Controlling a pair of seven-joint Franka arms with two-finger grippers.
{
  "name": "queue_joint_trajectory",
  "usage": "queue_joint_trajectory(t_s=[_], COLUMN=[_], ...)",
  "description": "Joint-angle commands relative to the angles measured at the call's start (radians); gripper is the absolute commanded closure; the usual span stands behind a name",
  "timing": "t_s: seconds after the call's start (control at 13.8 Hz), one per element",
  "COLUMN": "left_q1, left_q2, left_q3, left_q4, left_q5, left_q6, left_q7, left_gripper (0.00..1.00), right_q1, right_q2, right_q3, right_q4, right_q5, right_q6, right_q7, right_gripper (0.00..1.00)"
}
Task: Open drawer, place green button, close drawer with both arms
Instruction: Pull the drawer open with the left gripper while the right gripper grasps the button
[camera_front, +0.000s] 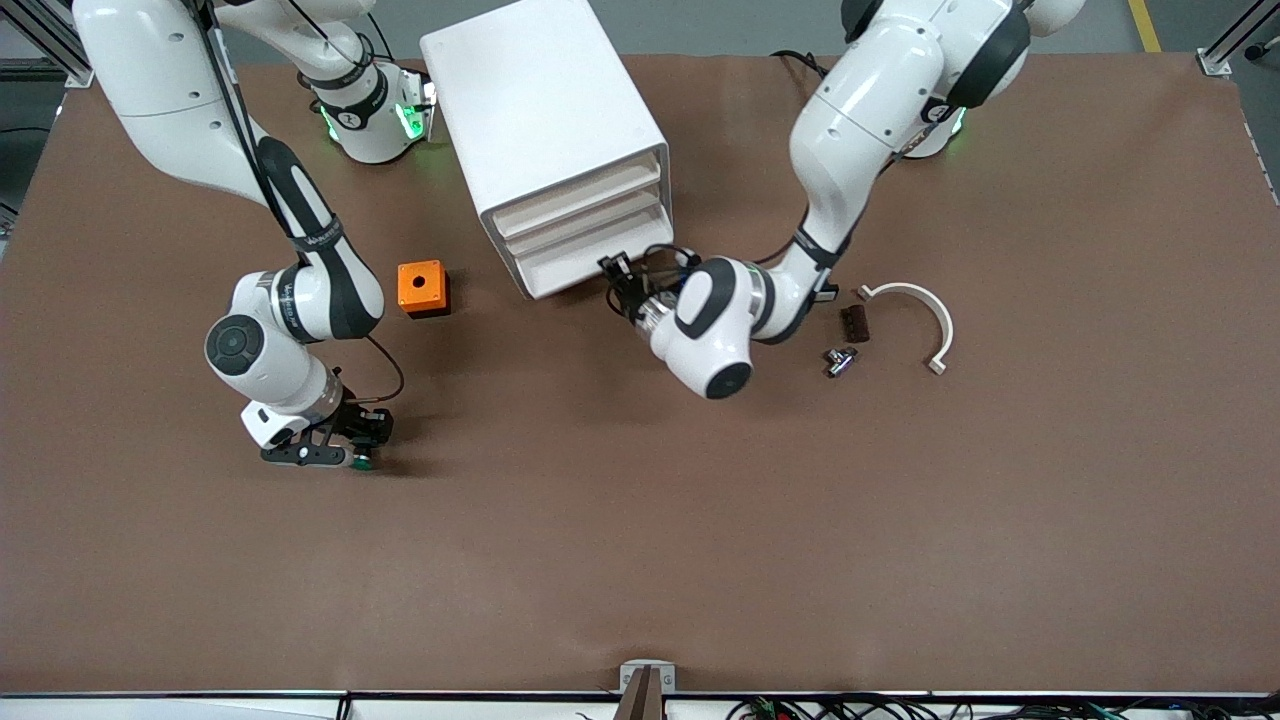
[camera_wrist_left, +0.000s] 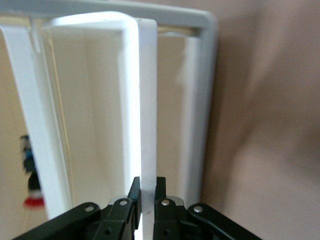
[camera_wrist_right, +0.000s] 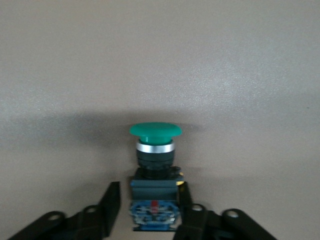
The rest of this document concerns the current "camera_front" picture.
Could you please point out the green push button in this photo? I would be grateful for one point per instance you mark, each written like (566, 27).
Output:
(362, 462)

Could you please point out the brown post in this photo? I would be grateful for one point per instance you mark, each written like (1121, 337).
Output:
(642, 700)

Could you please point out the white curved bracket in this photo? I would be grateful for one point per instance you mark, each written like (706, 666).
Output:
(935, 310)

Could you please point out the small metal bracket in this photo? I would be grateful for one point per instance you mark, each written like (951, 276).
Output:
(630, 675)

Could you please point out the silver metal key switch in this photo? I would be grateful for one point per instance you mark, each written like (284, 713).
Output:
(840, 362)

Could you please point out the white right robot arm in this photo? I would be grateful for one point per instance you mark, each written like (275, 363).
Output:
(180, 100)

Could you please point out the aluminium frame profile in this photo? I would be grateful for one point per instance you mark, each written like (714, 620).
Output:
(40, 40)
(1230, 50)

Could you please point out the white plastic drawer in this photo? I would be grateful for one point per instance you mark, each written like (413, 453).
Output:
(580, 195)
(565, 272)
(585, 223)

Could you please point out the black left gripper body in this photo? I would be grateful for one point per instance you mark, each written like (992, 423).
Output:
(636, 297)

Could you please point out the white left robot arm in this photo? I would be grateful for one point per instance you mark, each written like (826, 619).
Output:
(870, 100)

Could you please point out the brown terminal block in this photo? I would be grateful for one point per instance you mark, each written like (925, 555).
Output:
(856, 324)

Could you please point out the orange box with hole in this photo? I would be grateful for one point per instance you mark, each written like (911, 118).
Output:
(425, 290)

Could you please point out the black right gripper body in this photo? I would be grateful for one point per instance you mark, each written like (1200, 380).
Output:
(356, 419)

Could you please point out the white drawer cabinet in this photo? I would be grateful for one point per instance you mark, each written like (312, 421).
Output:
(540, 100)

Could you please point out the brown table mat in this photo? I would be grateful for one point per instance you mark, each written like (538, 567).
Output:
(640, 520)

